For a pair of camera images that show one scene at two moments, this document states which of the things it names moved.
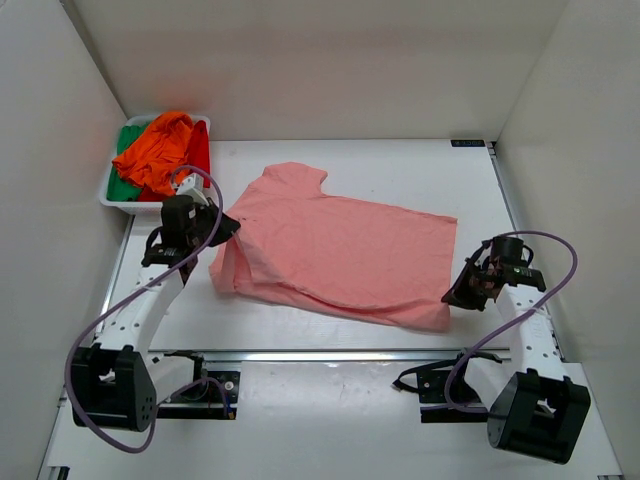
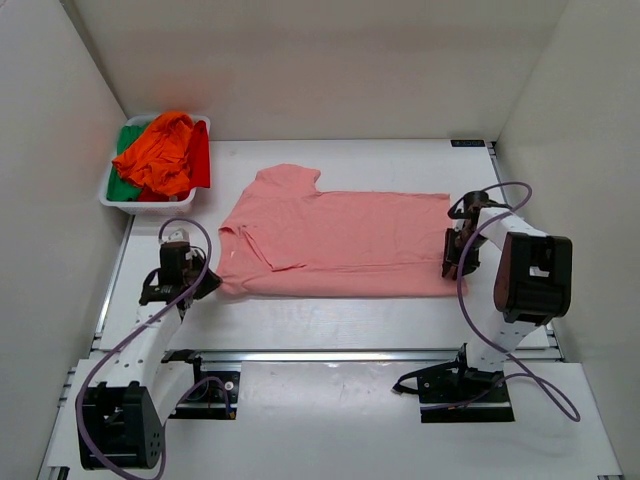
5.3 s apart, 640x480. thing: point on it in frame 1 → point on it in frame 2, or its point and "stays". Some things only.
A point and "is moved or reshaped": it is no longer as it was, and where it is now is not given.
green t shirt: (120, 188) stays
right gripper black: (458, 295) → (452, 257)
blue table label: (468, 143) stays
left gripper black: (227, 227) → (212, 281)
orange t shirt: (158, 153) stays
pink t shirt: (296, 243) is moved or reshaped
